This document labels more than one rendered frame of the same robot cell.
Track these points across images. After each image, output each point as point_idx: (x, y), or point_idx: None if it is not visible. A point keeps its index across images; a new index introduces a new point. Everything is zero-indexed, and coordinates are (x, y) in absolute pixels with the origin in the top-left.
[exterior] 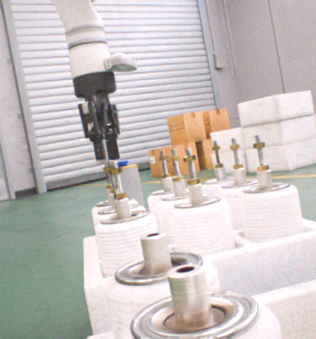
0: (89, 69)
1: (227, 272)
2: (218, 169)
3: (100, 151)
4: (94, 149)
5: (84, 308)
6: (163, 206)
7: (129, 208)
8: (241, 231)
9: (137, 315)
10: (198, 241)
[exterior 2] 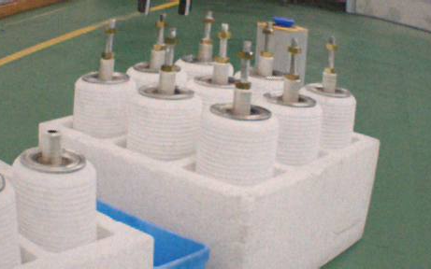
0: None
1: (127, 175)
2: (323, 75)
3: (140, 4)
4: (138, 0)
5: None
6: (186, 84)
7: (108, 70)
8: None
9: None
10: (130, 132)
